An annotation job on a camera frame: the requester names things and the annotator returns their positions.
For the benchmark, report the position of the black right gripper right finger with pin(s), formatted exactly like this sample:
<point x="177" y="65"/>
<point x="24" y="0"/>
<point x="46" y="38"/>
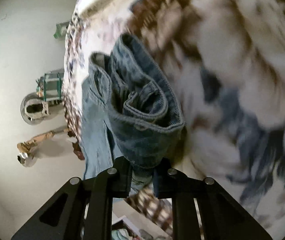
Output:
<point x="203" y="209"/>

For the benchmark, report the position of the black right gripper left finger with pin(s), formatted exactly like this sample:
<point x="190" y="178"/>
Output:
<point x="81" y="209"/>

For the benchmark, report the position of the blue denim pants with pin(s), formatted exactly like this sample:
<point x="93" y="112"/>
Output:
<point x="128" y="110"/>

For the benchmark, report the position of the round grey floor appliance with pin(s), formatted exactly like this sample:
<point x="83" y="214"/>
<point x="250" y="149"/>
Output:
<point x="34" y="109"/>

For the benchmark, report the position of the green metal shelf rack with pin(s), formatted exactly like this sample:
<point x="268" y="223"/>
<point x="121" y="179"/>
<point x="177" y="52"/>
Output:
<point x="49" y="86"/>

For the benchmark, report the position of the floral bedspread with checked border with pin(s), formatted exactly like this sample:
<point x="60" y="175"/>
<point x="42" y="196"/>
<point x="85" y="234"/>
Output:
<point x="225" y="62"/>

